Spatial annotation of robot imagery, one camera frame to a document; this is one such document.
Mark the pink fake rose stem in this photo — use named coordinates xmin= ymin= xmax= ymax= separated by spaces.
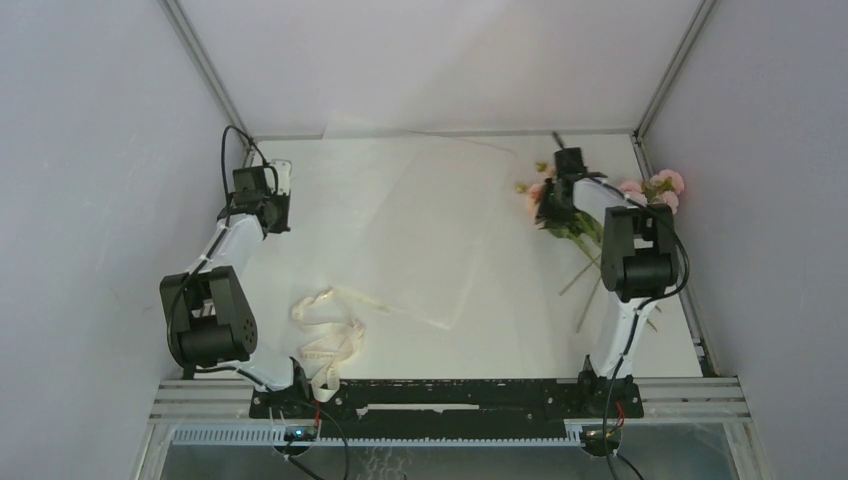
xmin=574 ymin=278 xmax=658 ymax=334
xmin=618 ymin=169 xmax=685 ymax=214
xmin=513 ymin=161 xmax=556 ymax=219
xmin=544 ymin=214 xmax=603 ymax=296

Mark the translucent white wrapping paper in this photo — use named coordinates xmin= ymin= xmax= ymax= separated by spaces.
xmin=321 ymin=113 xmax=518 ymax=330

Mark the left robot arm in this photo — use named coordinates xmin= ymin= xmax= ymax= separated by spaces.
xmin=159 ymin=159 xmax=313 ymax=417

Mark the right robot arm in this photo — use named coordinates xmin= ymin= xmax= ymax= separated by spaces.
xmin=534 ymin=133 xmax=688 ymax=416

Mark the cream printed ribbon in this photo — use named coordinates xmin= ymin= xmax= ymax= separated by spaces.
xmin=291 ymin=288 xmax=365 ymax=403

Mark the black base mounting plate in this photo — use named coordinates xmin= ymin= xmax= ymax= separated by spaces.
xmin=249 ymin=379 xmax=645 ymax=438

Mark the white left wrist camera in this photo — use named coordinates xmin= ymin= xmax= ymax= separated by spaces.
xmin=270 ymin=159 xmax=292 ymax=196

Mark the white slotted cable duct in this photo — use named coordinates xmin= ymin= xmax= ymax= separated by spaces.
xmin=171 ymin=424 xmax=601 ymax=447

